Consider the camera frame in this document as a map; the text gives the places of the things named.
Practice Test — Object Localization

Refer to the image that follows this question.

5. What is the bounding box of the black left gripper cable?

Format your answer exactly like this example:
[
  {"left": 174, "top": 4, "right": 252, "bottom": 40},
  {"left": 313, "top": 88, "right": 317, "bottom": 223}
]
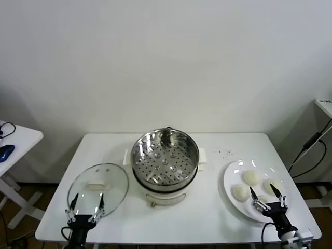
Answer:
[{"left": 61, "top": 226, "right": 76, "bottom": 244}]

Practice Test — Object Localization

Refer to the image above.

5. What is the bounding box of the white electric cooker base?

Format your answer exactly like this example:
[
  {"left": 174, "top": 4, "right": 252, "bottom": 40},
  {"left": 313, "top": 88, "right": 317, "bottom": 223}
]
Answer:
[{"left": 121, "top": 147, "right": 209, "bottom": 208}]

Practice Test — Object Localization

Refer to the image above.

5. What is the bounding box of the stainless steel steamer basket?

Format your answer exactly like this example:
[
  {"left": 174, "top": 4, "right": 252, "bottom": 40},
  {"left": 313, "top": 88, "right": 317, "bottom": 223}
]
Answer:
[{"left": 130, "top": 128, "right": 200, "bottom": 186}]

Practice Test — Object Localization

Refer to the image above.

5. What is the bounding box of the white shelf with label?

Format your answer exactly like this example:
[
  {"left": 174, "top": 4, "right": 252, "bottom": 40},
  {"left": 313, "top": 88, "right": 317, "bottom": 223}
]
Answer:
[{"left": 314, "top": 98, "right": 332, "bottom": 117}]

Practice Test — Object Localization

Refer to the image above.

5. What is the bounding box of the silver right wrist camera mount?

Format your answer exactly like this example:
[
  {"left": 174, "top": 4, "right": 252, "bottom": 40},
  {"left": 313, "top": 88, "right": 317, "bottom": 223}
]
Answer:
[{"left": 294, "top": 228, "right": 313, "bottom": 247}]

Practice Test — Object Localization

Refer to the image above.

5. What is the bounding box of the thin black looped cable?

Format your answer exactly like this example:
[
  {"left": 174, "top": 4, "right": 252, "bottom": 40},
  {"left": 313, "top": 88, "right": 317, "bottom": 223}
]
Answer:
[{"left": 0, "top": 121, "right": 16, "bottom": 140}]

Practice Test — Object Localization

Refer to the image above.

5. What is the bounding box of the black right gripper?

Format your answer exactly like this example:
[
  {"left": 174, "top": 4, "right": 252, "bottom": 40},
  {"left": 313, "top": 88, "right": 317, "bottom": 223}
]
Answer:
[{"left": 248, "top": 183, "right": 298, "bottom": 236}]

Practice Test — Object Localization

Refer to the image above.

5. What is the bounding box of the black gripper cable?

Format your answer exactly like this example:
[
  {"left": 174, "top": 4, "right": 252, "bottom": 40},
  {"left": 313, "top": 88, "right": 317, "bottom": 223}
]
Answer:
[
  {"left": 61, "top": 226, "right": 76, "bottom": 244},
  {"left": 261, "top": 222, "right": 275, "bottom": 249}
]

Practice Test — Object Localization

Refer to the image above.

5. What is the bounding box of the black power adapter cable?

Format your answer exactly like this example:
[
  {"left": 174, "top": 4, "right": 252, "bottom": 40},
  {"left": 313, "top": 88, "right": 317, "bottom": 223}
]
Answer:
[{"left": 287, "top": 118, "right": 332, "bottom": 179}]

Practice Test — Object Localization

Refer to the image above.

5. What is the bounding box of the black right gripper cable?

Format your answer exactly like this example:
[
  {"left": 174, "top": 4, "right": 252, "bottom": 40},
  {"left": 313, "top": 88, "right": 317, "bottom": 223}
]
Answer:
[{"left": 261, "top": 222, "right": 275, "bottom": 249}]

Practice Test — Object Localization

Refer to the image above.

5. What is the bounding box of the white side table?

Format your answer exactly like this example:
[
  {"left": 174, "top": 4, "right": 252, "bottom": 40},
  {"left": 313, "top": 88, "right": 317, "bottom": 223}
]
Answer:
[{"left": 0, "top": 119, "right": 45, "bottom": 229}]

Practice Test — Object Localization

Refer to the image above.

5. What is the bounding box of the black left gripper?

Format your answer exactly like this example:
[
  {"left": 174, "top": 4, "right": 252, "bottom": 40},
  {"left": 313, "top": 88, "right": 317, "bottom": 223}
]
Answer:
[{"left": 64, "top": 192, "right": 105, "bottom": 243}]

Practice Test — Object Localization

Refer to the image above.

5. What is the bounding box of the white round plate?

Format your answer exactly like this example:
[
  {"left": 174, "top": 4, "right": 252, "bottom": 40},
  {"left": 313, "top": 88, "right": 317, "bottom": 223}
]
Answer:
[{"left": 223, "top": 158, "right": 292, "bottom": 224}]

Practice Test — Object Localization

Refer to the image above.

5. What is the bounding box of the round glass pot lid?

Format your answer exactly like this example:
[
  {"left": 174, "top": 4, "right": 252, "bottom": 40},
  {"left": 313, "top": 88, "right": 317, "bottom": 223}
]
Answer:
[{"left": 67, "top": 162, "right": 130, "bottom": 219}]

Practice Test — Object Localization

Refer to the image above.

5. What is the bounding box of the blue computer mouse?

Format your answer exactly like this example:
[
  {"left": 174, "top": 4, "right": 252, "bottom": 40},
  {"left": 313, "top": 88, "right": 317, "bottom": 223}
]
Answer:
[{"left": 0, "top": 144, "right": 16, "bottom": 163}]

